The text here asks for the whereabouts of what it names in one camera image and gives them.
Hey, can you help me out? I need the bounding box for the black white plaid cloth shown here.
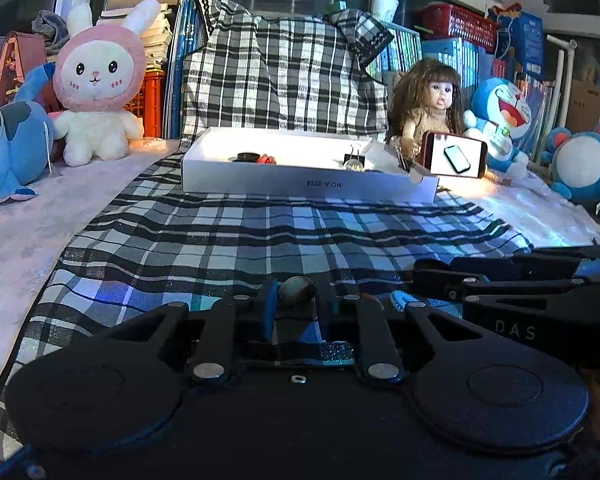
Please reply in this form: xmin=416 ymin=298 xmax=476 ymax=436
xmin=0 ymin=0 xmax=536 ymax=461

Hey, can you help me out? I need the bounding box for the small black binder clip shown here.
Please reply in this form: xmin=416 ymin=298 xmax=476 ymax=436
xmin=344 ymin=145 xmax=366 ymax=165

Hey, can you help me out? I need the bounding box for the red plastic basket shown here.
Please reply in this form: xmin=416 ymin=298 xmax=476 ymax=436
xmin=418 ymin=3 xmax=497 ymax=53

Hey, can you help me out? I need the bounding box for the red cased smartphone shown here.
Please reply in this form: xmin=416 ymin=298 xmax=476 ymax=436
xmin=420 ymin=131 xmax=487 ymax=179

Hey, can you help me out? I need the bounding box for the blue dinosaur plush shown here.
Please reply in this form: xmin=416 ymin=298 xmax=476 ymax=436
xmin=0 ymin=63 xmax=55 ymax=204

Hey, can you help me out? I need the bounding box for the red chili pepper toy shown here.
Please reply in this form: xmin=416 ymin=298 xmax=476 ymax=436
xmin=257 ymin=154 xmax=276 ymax=165

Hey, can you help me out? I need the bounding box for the white pvc pipe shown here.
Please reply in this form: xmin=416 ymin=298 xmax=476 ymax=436
xmin=546 ymin=34 xmax=577 ymax=132

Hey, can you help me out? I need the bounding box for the white shallow cardboard box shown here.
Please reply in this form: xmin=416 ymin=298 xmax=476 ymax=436
xmin=181 ymin=127 xmax=439 ymax=204

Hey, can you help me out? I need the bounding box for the pink handbag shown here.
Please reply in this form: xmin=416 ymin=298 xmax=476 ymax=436
xmin=0 ymin=32 xmax=47 ymax=107

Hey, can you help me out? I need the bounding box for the large black binder clip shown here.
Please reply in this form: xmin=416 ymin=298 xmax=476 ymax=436
xmin=396 ymin=148 xmax=413 ymax=174

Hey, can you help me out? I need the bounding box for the white charging cable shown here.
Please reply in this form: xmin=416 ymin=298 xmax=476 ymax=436
xmin=0 ymin=106 xmax=54 ymax=181

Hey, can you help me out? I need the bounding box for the blue gift box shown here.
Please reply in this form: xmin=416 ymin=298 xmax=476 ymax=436
xmin=488 ymin=3 xmax=545 ymax=80

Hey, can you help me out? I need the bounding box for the pink white bunny plush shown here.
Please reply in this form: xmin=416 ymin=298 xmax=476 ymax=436
xmin=53 ymin=2 xmax=147 ymax=167

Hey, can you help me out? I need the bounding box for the red plastic crate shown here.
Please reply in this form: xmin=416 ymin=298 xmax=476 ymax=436
xmin=124 ymin=70 xmax=165 ymax=138

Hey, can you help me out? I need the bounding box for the brown haired doll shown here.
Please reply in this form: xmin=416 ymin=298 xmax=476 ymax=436
xmin=387 ymin=58 xmax=464 ymax=159

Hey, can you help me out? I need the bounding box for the stack of books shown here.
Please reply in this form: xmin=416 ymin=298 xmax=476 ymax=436
xmin=96 ymin=0 xmax=179 ymax=70

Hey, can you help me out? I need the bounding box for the blue doraemon plush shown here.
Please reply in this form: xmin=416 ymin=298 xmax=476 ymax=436
xmin=462 ymin=77 xmax=532 ymax=180
xmin=540 ymin=125 xmax=600 ymax=218

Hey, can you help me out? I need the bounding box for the white blue hair clip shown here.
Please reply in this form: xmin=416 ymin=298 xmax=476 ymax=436
xmin=390 ymin=290 xmax=462 ymax=318

